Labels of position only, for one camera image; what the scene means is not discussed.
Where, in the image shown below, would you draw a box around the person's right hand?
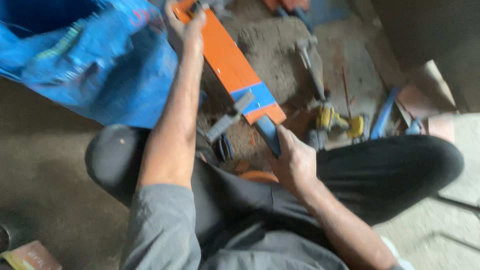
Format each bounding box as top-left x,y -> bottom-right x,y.
268,124 -> 319,196

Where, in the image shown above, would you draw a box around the person's left hand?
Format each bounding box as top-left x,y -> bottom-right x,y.
164,0 -> 208,53

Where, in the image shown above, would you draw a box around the orange board with blue stripe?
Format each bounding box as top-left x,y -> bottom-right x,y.
172,0 -> 287,126

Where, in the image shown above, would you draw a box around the blue metal handle piece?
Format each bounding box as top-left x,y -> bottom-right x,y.
254,115 -> 283,158

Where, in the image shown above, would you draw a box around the grey metal clamp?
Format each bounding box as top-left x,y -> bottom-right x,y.
205,91 -> 256,144

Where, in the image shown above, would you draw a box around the blue woven sack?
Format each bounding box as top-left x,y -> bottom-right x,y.
0,0 -> 179,130

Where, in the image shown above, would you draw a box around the grey hammer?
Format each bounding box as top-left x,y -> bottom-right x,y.
295,36 -> 327,102

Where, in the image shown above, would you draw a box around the thin rusty metal rod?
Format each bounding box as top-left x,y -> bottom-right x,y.
341,66 -> 353,120

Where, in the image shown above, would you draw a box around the yellow angle grinder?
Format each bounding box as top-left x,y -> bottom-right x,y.
305,100 -> 366,151

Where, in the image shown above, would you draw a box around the orange round piece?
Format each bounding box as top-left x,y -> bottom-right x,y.
238,170 -> 280,184

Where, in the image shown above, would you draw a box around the blue metal bar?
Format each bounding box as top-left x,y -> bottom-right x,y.
370,86 -> 400,141

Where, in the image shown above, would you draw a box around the person's grey shirt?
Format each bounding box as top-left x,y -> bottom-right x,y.
120,183 -> 406,270

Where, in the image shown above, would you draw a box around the person's black trousers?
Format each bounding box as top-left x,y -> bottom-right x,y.
85,124 -> 465,256

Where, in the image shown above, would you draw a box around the pinkish flat board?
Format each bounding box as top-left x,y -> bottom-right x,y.
397,60 -> 459,121

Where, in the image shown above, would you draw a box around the orange printed card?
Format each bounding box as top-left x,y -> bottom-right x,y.
0,240 -> 63,270

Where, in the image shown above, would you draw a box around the orange and blue frame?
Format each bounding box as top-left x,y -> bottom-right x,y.
262,0 -> 315,31

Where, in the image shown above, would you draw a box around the blue cable loops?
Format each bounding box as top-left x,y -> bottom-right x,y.
216,133 -> 235,163

